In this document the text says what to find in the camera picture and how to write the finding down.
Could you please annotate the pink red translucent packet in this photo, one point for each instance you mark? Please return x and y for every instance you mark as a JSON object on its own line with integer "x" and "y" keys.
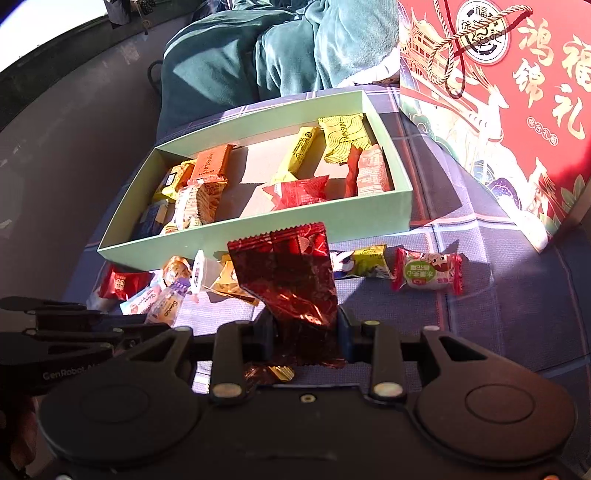
{"x": 375, "y": 170}

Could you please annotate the pink white small packet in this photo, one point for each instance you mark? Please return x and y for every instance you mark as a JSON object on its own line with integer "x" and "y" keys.
{"x": 141, "y": 302}

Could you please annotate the teal fleece blanket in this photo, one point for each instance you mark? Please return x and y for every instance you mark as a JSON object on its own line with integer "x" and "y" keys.
{"x": 258, "y": 50}

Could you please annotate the gold foil wrapper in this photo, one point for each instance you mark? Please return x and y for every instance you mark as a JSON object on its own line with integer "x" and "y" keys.
{"x": 270, "y": 373}

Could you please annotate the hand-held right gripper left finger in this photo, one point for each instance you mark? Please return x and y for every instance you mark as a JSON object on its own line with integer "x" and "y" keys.
{"x": 264, "y": 334}

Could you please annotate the yellow cartoon-face packet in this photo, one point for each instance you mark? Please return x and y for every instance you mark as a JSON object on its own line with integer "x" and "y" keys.
{"x": 228, "y": 282}

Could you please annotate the olive green small packet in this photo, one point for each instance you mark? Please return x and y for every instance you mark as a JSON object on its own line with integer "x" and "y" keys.
{"x": 369, "y": 262}

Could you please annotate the white jelly cup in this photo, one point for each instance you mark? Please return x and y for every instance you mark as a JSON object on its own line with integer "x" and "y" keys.
{"x": 203, "y": 272}

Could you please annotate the white blue small packet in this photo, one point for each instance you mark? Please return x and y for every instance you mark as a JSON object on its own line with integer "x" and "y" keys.
{"x": 340, "y": 267}

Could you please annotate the yellow orange snack packet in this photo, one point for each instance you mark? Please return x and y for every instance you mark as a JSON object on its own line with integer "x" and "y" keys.
{"x": 173, "y": 182}

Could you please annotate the small red snack packet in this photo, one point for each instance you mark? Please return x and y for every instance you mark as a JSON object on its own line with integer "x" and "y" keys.
{"x": 122, "y": 284}

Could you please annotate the red candy green label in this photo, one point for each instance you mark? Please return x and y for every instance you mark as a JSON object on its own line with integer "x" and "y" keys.
{"x": 427, "y": 272}

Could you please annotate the blue snack packet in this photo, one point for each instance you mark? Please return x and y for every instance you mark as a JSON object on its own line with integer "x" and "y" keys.
{"x": 147, "y": 224}

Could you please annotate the red patterned packet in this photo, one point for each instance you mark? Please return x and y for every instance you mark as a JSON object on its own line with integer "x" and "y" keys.
{"x": 300, "y": 194}

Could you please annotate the person's left hand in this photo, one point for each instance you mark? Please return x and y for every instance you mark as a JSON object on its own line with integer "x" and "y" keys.
{"x": 18, "y": 429}

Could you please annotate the long purple-white packet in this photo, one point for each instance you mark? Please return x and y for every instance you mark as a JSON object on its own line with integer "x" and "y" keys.
{"x": 168, "y": 304}

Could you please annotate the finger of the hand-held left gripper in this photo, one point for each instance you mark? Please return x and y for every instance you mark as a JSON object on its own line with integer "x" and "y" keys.
{"x": 101, "y": 333}
{"x": 51, "y": 307}

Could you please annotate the yellow wavy-lined packet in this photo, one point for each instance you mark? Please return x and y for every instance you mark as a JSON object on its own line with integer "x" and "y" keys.
{"x": 344, "y": 138}

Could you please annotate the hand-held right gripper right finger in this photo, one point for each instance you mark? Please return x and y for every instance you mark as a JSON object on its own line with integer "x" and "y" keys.
{"x": 346, "y": 332}

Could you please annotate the narrow red packet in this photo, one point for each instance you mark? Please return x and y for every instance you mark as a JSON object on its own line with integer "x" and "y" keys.
{"x": 352, "y": 173}

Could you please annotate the white orange striped packet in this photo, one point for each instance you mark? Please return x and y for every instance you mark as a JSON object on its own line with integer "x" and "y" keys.
{"x": 198, "y": 203}

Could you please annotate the blue plaid cloth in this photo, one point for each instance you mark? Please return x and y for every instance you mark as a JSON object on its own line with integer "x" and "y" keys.
{"x": 461, "y": 332}

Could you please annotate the amber candy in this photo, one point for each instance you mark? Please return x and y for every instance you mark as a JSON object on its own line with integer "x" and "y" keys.
{"x": 178, "y": 270}

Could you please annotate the dark red foil packet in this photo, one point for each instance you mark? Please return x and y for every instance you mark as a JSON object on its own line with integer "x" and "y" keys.
{"x": 286, "y": 277}

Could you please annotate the orange wavy-lined packet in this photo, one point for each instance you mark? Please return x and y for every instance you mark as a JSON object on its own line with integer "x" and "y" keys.
{"x": 212, "y": 162}

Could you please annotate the long yellow packet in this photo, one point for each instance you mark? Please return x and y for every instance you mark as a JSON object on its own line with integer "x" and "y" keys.
{"x": 299, "y": 152}

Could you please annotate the green cardboard box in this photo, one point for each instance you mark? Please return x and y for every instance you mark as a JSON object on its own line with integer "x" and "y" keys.
{"x": 277, "y": 235}

